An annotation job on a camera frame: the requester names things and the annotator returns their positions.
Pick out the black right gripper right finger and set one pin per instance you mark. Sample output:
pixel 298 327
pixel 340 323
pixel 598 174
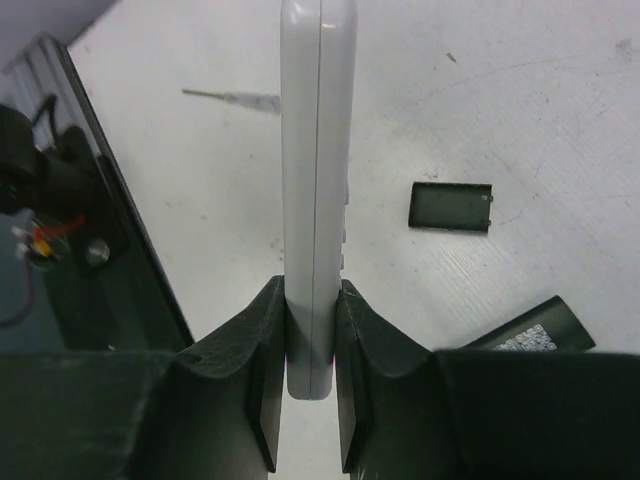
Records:
pixel 409 413

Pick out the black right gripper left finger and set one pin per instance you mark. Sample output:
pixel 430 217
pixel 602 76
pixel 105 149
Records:
pixel 211 411

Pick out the black remote control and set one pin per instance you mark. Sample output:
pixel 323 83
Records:
pixel 550 326

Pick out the black battery cover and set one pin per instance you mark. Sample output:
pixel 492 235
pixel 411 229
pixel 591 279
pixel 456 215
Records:
pixel 450 206

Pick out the white remote control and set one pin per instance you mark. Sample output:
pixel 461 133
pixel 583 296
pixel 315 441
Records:
pixel 317 69

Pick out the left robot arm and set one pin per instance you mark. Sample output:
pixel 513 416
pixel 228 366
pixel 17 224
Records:
pixel 53 180

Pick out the clear test screwdriver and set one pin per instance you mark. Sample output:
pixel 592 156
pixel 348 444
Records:
pixel 265 103

